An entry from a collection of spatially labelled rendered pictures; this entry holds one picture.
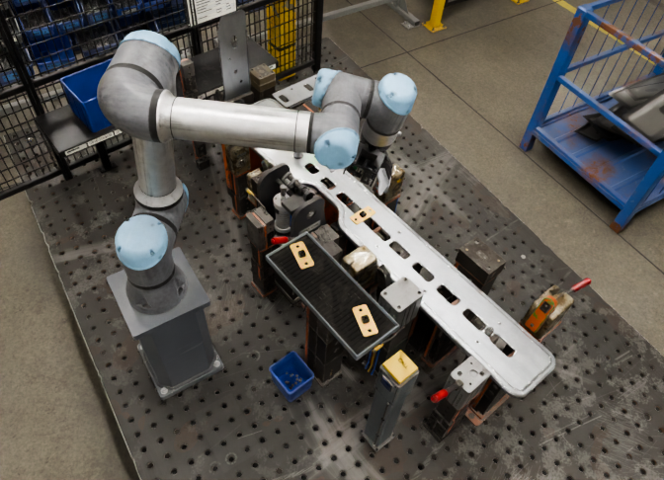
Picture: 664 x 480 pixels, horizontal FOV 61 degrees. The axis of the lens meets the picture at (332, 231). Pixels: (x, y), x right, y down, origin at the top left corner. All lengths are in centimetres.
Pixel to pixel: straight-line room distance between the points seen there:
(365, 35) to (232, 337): 307
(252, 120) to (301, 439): 105
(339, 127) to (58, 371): 207
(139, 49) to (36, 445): 190
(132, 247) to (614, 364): 155
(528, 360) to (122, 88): 120
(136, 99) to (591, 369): 161
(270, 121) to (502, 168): 270
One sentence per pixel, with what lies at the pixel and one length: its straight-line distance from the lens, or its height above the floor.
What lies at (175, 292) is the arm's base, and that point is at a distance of 149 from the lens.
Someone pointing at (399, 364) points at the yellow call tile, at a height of 116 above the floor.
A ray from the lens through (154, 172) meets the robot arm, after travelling 134.
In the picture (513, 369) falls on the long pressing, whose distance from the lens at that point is 161.
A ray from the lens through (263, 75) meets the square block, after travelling 223.
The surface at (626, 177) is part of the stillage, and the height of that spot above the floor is 16.
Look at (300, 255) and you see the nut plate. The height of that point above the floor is 117.
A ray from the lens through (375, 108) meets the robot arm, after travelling 111.
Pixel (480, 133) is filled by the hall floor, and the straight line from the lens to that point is 379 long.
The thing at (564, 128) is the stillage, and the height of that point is 16.
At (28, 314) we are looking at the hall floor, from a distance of 301.
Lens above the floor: 237
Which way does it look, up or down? 51 degrees down
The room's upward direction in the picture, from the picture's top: 5 degrees clockwise
